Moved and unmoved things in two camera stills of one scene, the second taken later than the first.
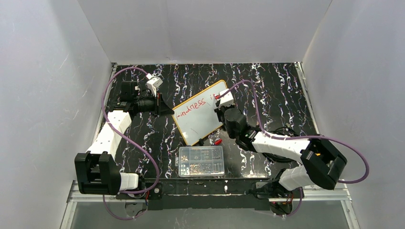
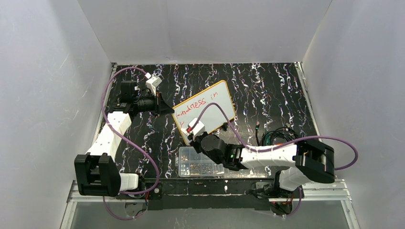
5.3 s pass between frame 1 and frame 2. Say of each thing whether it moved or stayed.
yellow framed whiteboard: stayed
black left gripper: stayed
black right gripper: moved
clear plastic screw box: stayed
